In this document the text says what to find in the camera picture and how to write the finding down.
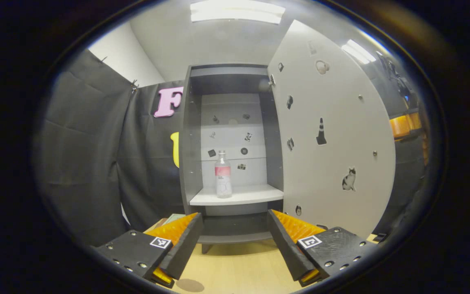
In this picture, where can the brown round coaster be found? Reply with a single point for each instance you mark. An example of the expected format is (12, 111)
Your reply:
(190, 285)

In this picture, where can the grey cabinet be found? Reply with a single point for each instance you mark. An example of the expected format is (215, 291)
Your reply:
(190, 163)

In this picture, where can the white cabinet shelf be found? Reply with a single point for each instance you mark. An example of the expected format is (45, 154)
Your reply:
(251, 195)

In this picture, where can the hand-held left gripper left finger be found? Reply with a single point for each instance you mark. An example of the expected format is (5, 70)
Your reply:
(186, 249)

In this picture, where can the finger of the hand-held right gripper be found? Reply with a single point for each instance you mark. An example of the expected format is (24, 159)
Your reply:
(404, 125)

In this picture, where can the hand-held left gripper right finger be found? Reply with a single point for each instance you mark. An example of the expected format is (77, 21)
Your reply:
(286, 249)

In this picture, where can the clear bottle with pink label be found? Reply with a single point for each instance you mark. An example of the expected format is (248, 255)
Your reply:
(223, 179)

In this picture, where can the black backdrop cloth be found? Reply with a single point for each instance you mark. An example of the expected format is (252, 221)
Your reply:
(92, 163)

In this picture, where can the metal door hinge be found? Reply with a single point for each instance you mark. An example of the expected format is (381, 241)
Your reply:
(272, 79)

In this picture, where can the grey cabinet door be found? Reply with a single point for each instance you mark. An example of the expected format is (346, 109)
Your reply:
(341, 106)

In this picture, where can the long ceiling light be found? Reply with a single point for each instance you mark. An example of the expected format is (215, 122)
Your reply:
(358, 51)
(237, 11)

